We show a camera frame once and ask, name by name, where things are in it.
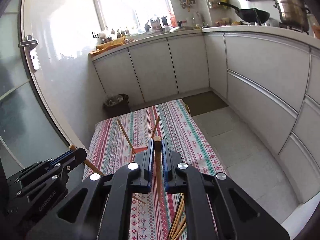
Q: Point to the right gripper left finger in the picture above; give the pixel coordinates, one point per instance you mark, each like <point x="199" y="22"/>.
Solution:
<point x="99" y="208"/>

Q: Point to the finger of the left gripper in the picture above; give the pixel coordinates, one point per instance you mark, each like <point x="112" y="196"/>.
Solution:
<point x="65" y="163"/>
<point x="33" y="171"/>

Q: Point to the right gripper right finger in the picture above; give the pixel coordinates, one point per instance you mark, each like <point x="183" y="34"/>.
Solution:
<point x="215" y="206"/>

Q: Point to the bamboo chopstick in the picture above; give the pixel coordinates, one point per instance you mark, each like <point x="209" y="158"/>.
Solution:
<point x="179" y="230"/>
<point x="158" y="163"/>
<point x="125" y="135"/>
<point x="155" y="127"/>
<point x="96" y="170"/>
<point x="176" y="217"/>

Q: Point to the black chopstick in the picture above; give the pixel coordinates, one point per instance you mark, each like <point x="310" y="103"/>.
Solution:
<point x="178" y="212"/>

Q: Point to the kitchen window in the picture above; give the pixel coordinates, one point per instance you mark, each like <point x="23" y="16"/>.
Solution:
<point x="131" y="15"/>

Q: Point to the patterned striped tablecloth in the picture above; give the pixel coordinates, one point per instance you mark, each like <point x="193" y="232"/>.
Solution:
<point x="116" y="141"/>

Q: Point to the pink plastic utensil basket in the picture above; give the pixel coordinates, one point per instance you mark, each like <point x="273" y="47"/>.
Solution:
<point x="138" y="153"/>

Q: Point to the black trash bin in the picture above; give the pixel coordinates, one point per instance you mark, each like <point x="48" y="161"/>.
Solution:
<point x="116" y="105"/>

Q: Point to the brown floor mat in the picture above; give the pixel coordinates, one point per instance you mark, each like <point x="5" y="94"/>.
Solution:
<point x="204" y="103"/>

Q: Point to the yellow cloth on counter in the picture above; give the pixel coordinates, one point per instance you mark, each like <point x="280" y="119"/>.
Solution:
<point x="108" y="46"/>

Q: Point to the black wok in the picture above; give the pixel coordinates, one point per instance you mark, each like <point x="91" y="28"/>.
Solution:
<point x="252" y="15"/>

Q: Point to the stainless steel steamer pot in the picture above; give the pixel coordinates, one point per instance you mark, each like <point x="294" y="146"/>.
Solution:
<point x="293" y="13"/>

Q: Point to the silver door handle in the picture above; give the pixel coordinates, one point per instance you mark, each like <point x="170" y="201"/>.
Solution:
<point x="29" y="44"/>

